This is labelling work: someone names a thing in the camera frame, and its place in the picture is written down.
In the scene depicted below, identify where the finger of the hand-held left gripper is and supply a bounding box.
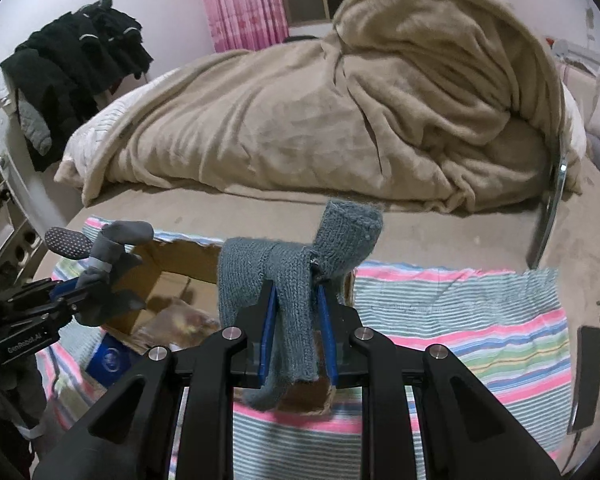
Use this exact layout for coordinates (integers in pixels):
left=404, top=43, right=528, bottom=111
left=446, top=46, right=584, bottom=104
left=2, top=277, right=91, bottom=308
left=7, top=300, right=83, bottom=333

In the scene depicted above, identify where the white quilted bedding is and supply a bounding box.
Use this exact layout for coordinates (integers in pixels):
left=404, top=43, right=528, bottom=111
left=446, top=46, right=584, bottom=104
left=60, top=67, right=181, bottom=168

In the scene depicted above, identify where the cardboard box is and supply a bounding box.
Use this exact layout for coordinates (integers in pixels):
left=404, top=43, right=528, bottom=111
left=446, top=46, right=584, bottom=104
left=100, top=240, right=356, bottom=416

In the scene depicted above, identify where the chrome metal bar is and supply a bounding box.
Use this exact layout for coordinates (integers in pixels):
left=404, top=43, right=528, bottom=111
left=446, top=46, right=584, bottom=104
left=527, top=125, right=570, bottom=271

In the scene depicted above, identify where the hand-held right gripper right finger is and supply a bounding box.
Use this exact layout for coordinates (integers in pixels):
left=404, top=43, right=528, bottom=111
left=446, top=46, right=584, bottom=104
left=316, top=284, right=565, bottom=480

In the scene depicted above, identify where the blue packet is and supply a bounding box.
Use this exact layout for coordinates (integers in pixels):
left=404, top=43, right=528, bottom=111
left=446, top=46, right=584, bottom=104
left=84, top=334, right=143, bottom=390

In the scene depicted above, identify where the grey dotted-sole sock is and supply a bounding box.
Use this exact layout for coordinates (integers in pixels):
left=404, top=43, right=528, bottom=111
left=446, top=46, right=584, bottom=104
left=46, top=220, right=156, bottom=327

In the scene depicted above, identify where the clear plastic package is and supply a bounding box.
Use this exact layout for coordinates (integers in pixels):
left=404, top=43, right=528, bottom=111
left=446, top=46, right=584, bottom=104
left=130, top=297, right=221, bottom=353

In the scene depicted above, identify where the beige fleece blanket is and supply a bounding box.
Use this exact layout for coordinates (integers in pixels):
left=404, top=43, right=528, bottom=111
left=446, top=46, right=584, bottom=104
left=55, top=0, right=581, bottom=216

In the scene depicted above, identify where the pile of dark clothes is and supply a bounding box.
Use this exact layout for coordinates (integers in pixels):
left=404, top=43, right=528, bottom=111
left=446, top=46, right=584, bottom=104
left=0, top=0, right=155, bottom=173

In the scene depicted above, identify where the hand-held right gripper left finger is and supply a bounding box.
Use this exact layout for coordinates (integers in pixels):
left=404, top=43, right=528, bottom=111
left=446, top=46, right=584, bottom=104
left=32, top=284, right=282, bottom=480

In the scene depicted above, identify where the black flat handle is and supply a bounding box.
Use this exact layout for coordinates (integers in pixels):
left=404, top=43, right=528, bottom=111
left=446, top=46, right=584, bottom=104
left=567, top=326, right=600, bottom=435

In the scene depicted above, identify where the pink curtain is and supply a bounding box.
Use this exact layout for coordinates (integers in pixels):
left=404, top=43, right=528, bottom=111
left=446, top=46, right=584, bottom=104
left=194, top=0, right=493, bottom=53

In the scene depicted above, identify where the striped pastel cloth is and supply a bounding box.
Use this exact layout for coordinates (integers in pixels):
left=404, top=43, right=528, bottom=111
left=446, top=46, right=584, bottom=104
left=36, top=216, right=573, bottom=480

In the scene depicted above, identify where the blue-grey knit sock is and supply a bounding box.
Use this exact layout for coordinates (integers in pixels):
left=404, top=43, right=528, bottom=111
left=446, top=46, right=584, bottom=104
left=217, top=200, right=383, bottom=412

